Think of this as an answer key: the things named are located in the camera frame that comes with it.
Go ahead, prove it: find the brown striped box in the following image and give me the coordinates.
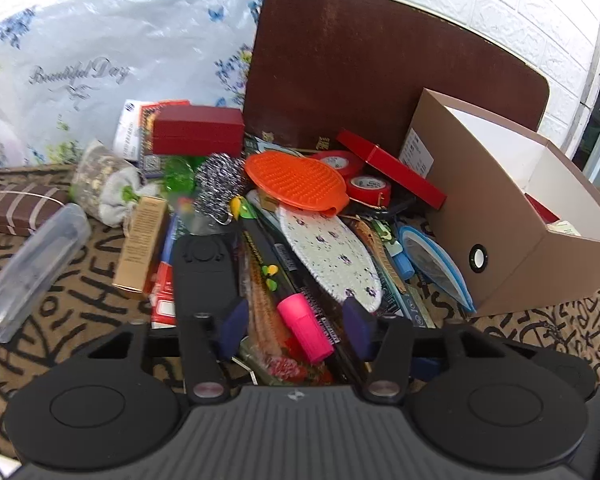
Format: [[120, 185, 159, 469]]
[[0, 183, 71, 237]]

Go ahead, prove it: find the black marker pink cap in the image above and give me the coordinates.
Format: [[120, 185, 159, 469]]
[[240, 210, 333, 365]]

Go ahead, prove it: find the small white packet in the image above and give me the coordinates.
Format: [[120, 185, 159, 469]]
[[546, 220, 583, 239]]

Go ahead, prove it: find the tan small carton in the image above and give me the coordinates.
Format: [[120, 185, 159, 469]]
[[112, 196, 170, 295]]

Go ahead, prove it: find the dark brown wooden board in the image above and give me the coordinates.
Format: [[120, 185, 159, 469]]
[[242, 0, 552, 155]]

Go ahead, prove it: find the floral plastic bag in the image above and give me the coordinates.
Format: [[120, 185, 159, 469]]
[[0, 0, 269, 170]]

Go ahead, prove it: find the blue pen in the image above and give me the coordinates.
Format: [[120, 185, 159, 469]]
[[157, 209, 182, 267]]

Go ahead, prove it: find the orange silicone brush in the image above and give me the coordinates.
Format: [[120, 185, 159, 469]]
[[245, 152, 351, 212]]

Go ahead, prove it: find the clear plastic case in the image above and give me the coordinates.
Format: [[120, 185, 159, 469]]
[[0, 203, 92, 343]]

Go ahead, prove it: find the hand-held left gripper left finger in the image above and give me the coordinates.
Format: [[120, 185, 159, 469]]
[[87, 297, 248, 403]]

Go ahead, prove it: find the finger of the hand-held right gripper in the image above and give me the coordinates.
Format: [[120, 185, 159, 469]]
[[409, 356, 443, 382]]

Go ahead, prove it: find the steel wool scrubber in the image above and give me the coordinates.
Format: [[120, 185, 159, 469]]
[[194, 155, 248, 220]]

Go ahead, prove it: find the red patterned card pack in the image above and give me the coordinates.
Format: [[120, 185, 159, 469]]
[[137, 100, 192, 173]]

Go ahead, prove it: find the red flat cardboard box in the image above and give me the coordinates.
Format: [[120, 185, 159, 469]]
[[336, 129, 448, 209]]

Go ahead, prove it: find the dark green flat packet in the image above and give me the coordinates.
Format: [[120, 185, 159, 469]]
[[380, 280, 437, 329]]

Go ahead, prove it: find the black device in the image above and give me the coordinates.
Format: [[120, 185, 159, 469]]
[[172, 236, 241, 323]]

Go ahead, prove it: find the white blue labelled box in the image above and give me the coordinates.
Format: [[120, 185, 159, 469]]
[[114, 100, 147, 162]]

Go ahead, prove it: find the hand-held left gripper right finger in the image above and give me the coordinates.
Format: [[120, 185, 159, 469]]
[[342, 297, 508, 403]]

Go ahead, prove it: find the red jewelry box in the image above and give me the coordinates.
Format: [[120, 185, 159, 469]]
[[151, 106, 245, 157]]

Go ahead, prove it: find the white floral fabric pad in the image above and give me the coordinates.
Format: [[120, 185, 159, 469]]
[[275, 205, 383, 317]]

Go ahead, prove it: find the orange patterned packet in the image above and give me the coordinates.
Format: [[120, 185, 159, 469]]
[[239, 245, 333, 387]]

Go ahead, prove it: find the brown woven strap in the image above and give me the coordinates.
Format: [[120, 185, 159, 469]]
[[352, 217, 408, 293]]

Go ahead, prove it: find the beige cardboard storage box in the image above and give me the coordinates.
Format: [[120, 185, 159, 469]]
[[397, 87, 600, 318]]

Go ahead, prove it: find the clear bag of dried mix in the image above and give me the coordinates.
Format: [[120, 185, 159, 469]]
[[70, 140, 143, 221]]

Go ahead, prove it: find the black marker pen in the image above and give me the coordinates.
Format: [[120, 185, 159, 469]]
[[260, 210, 368, 378]]

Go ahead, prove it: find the green crinkled plastic wrapper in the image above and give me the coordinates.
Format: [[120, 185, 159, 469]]
[[164, 156, 201, 196]]

